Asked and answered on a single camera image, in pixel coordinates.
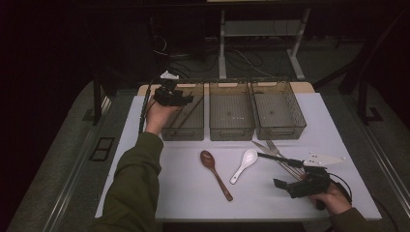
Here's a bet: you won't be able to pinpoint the metal fork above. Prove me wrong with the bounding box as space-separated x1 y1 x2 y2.
266 139 308 178

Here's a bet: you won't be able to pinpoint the black chopstick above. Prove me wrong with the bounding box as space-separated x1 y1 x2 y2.
257 153 304 165
257 152 304 164

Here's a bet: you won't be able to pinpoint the black metal stand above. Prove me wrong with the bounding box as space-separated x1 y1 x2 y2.
313 9 410 126
81 69 112 127

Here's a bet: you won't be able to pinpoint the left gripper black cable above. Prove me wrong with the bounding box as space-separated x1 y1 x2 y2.
138 78 162 134

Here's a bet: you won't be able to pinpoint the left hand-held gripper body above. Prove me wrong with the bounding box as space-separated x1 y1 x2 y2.
153 70 186 107

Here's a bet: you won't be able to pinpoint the person's left hand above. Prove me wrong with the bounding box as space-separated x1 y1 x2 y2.
144 96 182 136

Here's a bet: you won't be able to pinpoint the white board table cover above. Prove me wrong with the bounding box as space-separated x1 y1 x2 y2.
95 92 383 223

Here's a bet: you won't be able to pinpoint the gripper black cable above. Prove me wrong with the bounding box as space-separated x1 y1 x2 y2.
330 172 353 204
138 78 162 134

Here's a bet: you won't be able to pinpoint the metal floor rail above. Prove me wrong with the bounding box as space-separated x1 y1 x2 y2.
42 96 114 232
346 95 410 209

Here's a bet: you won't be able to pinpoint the tangle of floor cables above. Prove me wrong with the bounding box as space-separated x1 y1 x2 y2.
151 34 275 81

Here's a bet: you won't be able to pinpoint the smoky clear plastic bin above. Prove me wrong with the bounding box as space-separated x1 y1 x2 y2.
158 80 205 142
208 80 256 142
250 79 308 141

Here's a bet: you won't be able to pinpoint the white ceramic spoon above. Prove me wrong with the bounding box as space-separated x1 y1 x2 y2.
229 148 259 186

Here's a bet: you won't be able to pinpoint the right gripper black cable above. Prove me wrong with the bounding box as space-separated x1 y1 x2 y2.
330 172 353 204

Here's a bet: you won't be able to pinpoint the white metal table frame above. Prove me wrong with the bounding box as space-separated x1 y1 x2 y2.
218 8 312 81

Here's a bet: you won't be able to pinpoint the metal forks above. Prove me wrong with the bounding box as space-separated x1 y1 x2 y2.
251 140 304 181

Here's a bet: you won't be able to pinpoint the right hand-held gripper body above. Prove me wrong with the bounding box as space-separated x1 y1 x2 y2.
285 152 346 211

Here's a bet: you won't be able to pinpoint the brown wooden spoon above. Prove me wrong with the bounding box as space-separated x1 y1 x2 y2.
199 150 234 202

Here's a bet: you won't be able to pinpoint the person's right hand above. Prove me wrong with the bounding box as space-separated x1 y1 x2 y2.
308 183 352 217

